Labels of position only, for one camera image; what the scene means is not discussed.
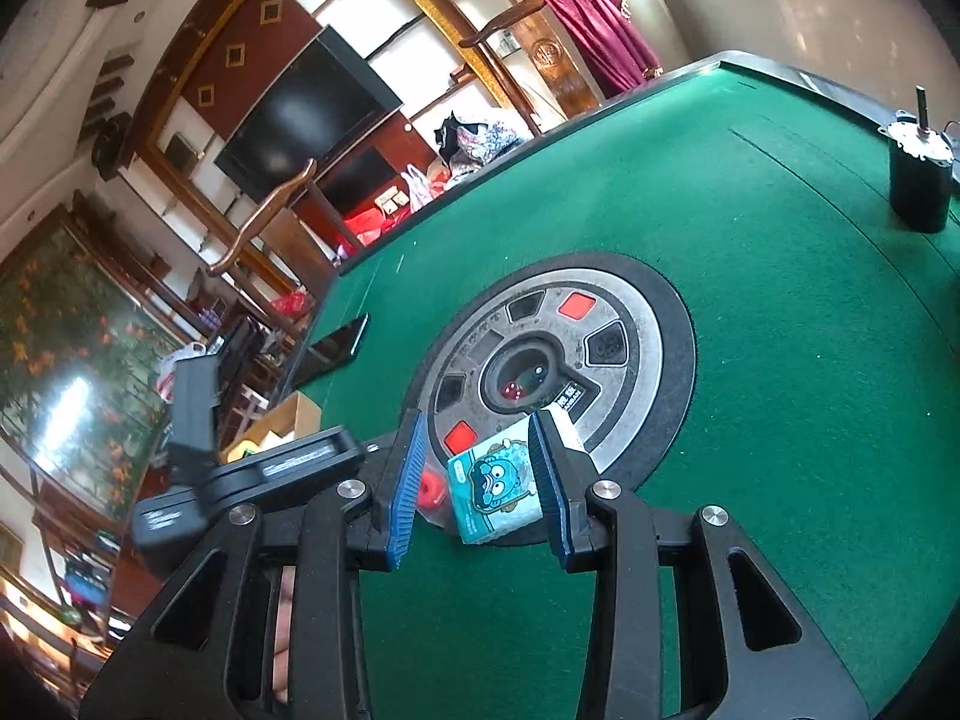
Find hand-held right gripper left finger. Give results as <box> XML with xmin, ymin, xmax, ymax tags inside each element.
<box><xmin>79</xmin><ymin>409</ymin><xmax>430</xmax><ymax>720</ymax></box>

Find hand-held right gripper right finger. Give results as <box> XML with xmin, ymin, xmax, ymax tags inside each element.
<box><xmin>527</xmin><ymin>412</ymin><xmax>871</xmax><ymax>720</ymax></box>

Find teal tissue pack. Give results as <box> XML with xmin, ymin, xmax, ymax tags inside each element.
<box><xmin>446</xmin><ymin>401</ymin><xmax>593</xmax><ymax>547</ymax></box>

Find cardboard box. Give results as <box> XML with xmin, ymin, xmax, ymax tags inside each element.
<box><xmin>238</xmin><ymin>390</ymin><xmax>323</xmax><ymax>466</ymax></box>

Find small red plastic piece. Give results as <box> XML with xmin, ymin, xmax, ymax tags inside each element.
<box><xmin>415</xmin><ymin>463</ymin><xmax>453</xmax><ymax>530</ymax></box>

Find dark glossy side table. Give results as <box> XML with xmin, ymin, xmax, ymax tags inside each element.
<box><xmin>210</xmin><ymin>315</ymin><xmax>301</xmax><ymax>428</ymax></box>

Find white red plastic bag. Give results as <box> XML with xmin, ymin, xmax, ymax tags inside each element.
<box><xmin>155</xmin><ymin>341</ymin><xmax>207</xmax><ymax>402</ymax></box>

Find black phone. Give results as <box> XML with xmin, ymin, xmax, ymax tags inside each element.
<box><xmin>289</xmin><ymin>313</ymin><xmax>370</xmax><ymax>389</ymax></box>

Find round table control panel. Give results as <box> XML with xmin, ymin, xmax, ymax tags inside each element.
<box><xmin>409</xmin><ymin>253</ymin><xmax>698</xmax><ymax>548</ymax></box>

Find red wooden television cabinet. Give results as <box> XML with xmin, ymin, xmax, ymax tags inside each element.
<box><xmin>289</xmin><ymin>109</ymin><xmax>451</xmax><ymax>256</ymax></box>

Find black television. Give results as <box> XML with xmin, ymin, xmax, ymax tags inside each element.
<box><xmin>214</xmin><ymin>24</ymin><xmax>406</xmax><ymax>205</ymax></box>

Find floral bag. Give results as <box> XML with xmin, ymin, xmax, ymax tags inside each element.
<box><xmin>435</xmin><ymin>111</ymin><xmax>537</xmax><ymax>185</ymax></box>

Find wooden chair with carved back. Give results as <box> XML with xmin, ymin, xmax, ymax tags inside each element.
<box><xmin>459</xmin><ymin>0</ymin><xmax>601</xmax><ymax>121</ymax></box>

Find dark red cloth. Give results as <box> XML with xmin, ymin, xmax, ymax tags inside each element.
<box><xmin>542</xmin><ymin>0</ymin><xmax>665</xmax><ymax>100</ymax></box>

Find black motor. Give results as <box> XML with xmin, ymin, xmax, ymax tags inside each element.
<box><xmin>879</xmin><ymin>85</ymin><xmax>957</xmax><ymax>235</ymax></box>

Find large flower wall painting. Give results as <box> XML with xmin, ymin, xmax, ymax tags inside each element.
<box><xmin>0</xmin><ymin>210</ymin><xmax>177</xmax><ymax>526</ymax></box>

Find wooden chair with curved rail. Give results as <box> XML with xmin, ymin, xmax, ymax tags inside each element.
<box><xmin>206</xmin><ymin>157</ymin><xmax>353</xmax><ymax>293</ymax></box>

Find wooden wall shelf unit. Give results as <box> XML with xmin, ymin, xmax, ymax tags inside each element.
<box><xmin>90</xmin><ymin>0</ymin><xmax>571</xmax><ymax>301</ymax></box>

